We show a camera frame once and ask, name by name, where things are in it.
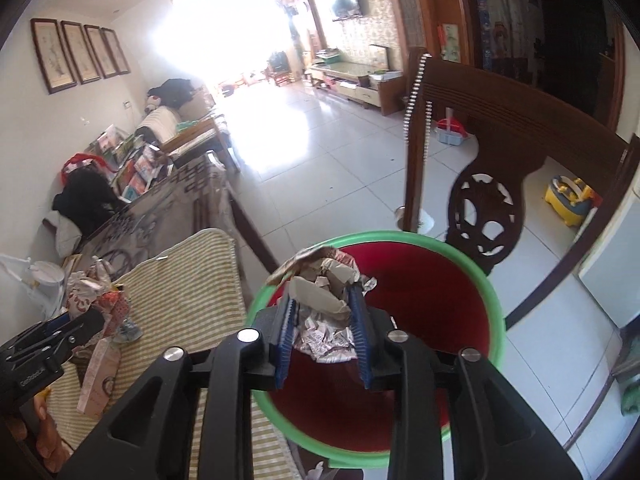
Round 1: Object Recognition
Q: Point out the pale striped pillow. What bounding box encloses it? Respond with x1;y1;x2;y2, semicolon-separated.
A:
137;107;181;143

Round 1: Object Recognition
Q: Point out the black bag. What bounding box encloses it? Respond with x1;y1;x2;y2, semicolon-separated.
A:
147;78;201;108

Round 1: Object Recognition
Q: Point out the small clear bluish wrapper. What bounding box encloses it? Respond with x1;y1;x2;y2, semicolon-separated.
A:
114;316;144;344

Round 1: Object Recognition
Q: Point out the white appliance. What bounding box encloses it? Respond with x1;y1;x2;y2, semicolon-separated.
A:
0;254;67;311

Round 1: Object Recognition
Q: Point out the wooden sofa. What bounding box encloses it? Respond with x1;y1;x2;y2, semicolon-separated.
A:
135;105;241;171

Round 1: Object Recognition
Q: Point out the pink printed packet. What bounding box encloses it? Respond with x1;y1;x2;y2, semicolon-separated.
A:
76;337;123;418

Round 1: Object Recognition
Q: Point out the red bucket with green rim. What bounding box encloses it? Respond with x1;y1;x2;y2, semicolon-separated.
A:
245;230;508;470

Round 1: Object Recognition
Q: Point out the paper wad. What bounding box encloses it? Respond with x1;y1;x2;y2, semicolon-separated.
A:
267;245;381;366

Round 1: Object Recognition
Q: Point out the person's left hand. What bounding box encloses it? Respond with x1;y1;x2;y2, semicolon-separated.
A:
27;389;68;456

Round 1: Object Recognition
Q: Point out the small wooden chair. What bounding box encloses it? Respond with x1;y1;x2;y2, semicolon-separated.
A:
267;52;293;86

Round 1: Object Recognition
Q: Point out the dark carved wooden chair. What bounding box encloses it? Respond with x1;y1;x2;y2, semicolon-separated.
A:
400;47;640;326

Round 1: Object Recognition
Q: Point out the framed wall picture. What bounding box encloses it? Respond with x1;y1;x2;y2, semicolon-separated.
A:
101;27;131;76
31;17;77;95
84;24;119;79
61;20;102;85

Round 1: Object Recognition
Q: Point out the pile of children's books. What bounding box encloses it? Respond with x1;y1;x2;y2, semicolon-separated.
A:
95;125;173;203

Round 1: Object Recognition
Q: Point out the black clothing heap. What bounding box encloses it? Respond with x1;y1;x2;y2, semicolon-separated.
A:
52;169;126;233

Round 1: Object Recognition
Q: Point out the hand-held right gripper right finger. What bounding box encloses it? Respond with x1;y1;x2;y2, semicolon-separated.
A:
349;284;583;480

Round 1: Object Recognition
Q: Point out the yellow child potty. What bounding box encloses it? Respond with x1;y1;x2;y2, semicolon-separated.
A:
544;175;597;228

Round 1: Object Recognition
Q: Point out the dark green bag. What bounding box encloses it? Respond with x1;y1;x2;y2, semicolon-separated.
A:
612;330;640;416

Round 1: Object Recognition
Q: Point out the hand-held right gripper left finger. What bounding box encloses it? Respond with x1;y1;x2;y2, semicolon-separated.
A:
57;297;301;480

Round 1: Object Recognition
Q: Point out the low television cabinet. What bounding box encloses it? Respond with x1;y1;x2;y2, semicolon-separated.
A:
307;57;406;111

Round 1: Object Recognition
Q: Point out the crumpled printed wrapper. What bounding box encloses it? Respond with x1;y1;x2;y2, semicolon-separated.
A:
65;257;113;316

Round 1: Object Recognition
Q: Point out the printed door curtain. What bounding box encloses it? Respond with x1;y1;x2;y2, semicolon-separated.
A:
475;0;543;71

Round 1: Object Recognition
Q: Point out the white refrigerator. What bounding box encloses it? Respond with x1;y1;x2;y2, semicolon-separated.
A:
577;200;640;328

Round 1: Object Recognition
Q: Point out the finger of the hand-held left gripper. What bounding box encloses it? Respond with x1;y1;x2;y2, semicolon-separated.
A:
0;311;70;352
7;306;106;365

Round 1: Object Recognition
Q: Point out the white cloth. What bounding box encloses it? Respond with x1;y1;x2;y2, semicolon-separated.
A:
42;210;83;258

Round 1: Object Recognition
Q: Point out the red patterned wrapper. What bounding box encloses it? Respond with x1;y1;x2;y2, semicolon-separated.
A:
97;287;132;341

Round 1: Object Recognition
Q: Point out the wall poster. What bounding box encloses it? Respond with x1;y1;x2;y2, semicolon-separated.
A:
439;24;462;63

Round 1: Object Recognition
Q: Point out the grey floor hose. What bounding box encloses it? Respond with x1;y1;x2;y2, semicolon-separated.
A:
562;355;623;453

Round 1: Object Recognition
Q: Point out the blue plastic basket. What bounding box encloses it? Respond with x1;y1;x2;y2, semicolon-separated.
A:
432;127;471;147

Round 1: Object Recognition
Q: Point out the red bag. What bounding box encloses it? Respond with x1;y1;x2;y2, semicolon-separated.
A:
61;154;108;186

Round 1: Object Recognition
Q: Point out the grey patterned tablecloth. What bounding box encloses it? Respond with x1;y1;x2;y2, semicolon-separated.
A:
75;152;241;281

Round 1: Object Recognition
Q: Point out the wall television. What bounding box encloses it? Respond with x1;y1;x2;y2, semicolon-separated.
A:
325;0;363;21

